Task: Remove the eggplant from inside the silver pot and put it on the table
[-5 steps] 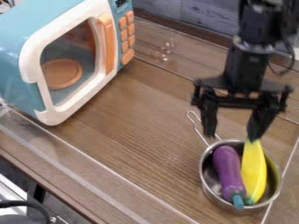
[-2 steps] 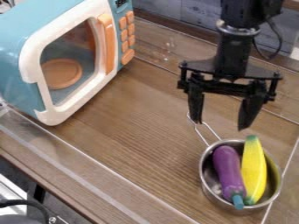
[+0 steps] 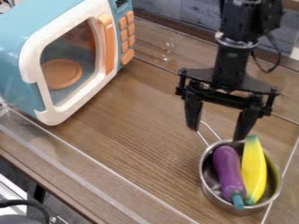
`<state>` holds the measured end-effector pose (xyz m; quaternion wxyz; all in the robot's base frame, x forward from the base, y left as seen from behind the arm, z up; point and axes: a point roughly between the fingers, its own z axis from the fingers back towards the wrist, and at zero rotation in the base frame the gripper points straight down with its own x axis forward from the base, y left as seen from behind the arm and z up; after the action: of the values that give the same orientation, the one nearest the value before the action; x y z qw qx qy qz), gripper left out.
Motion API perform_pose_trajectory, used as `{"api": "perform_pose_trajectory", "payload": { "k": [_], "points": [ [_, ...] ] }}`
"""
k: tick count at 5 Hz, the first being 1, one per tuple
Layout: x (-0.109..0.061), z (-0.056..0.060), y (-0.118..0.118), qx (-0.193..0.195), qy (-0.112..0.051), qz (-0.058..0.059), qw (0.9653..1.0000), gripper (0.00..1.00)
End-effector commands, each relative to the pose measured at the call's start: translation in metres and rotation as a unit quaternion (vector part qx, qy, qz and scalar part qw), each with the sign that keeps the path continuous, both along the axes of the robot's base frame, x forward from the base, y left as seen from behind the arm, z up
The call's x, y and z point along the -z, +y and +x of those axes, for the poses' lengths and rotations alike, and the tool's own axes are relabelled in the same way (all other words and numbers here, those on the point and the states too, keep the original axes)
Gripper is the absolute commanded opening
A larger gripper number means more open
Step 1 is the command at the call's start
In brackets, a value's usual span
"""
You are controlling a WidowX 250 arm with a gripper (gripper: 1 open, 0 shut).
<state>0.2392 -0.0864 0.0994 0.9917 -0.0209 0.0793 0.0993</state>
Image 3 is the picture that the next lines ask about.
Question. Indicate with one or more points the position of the orange microwave turntable plate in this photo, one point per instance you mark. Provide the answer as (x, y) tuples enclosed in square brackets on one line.
[(62, 72)]

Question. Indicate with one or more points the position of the silver pot with wire handle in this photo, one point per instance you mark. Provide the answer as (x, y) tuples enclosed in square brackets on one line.
[(210, 181)]

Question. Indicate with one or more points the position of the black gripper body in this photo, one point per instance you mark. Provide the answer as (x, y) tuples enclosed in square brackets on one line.
[(226, 84)]

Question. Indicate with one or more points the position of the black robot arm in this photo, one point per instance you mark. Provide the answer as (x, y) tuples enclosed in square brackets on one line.
[(247, 20)]

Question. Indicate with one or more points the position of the blue toy microwave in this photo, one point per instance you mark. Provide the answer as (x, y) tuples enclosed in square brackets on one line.
[(91, 31)]

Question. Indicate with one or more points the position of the yellow toy corn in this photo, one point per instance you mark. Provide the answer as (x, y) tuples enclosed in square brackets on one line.
[(254, 169)]

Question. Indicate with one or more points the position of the purple toy eggplant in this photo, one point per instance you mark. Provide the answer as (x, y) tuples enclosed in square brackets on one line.
[(227, 167)]

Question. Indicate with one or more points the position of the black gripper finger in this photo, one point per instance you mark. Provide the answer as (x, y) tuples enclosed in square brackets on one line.
[(247, 119), (192, 110)]

